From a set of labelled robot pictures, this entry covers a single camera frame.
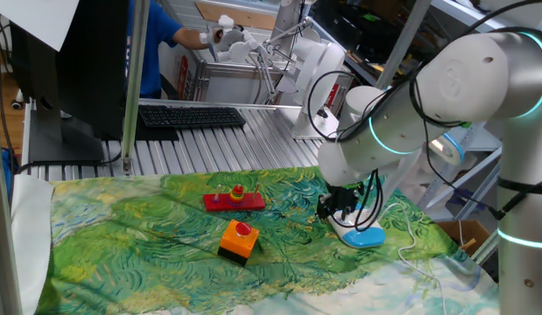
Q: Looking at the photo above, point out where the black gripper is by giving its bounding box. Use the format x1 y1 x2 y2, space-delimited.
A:
316 185 363 221

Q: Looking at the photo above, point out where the white and blue desk lamp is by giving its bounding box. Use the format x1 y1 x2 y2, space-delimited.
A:
327 130 465 249

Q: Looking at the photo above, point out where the orange box with red button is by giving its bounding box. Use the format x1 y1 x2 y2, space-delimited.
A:
216 219 261 267

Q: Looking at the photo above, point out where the cardboard box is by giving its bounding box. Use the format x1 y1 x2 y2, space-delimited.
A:
434 218 494 258

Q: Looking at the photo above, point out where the white curved stand device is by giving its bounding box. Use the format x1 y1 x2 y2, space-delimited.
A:
274 38 347 141

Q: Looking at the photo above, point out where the black keyboard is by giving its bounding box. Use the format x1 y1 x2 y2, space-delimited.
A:
137 104 248 130

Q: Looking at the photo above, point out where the diagonal aluminium strut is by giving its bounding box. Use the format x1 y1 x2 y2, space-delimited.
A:
375 0 432 91

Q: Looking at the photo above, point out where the white haptic device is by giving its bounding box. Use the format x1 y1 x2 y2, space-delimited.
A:
199 14 276 65

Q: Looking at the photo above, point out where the painted landscape tablecloth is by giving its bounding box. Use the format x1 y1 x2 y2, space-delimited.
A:
33 165 502 315

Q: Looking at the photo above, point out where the wooden board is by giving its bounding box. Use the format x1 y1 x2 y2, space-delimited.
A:
194 2 278 32

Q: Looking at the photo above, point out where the person in blue shirt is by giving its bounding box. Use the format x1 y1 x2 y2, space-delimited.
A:
125 0 223 101

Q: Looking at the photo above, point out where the black computer monitor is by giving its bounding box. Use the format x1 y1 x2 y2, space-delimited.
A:
10 0 131 165

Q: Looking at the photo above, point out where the white fabric sheet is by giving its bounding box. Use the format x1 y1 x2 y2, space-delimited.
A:
10 174 56 315

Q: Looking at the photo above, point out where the white paper sheet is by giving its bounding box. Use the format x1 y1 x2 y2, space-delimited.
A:
0 0 81 53

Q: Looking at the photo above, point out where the white lamp power cable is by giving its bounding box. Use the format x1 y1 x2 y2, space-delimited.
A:
377 201 449 315

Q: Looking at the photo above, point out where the red ring stacking toy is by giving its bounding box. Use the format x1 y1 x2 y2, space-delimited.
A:
202 183 267 214

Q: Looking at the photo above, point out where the rainbow ring stack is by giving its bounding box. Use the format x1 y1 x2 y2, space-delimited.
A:
229 184 246 206

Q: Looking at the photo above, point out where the grey metal shelf frame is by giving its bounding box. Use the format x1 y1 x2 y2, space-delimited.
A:
417 122 503 222

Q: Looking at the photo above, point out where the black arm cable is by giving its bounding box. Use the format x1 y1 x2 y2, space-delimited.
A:
306 0 542 233

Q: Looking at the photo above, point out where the thin aluminium post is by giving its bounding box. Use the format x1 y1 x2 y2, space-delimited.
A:
120 0 151 175

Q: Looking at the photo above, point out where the aluminium frame post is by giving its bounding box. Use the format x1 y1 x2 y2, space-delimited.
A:
0 82 23 315

